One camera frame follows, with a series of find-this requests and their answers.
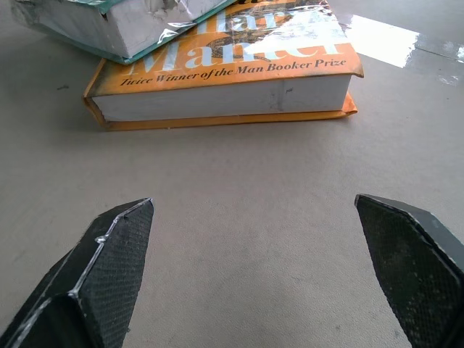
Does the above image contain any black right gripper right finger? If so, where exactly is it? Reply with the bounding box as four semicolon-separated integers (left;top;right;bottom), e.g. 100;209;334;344
354;194;464;348

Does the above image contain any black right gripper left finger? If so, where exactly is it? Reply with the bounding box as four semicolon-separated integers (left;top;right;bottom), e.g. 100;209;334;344
0;197;154;348

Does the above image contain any thick orange paperback book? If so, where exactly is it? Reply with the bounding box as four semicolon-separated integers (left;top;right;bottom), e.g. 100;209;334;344
83;0;365;132

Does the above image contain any teal-covered white book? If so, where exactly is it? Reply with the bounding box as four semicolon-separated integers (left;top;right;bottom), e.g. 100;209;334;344
10;0;236;65

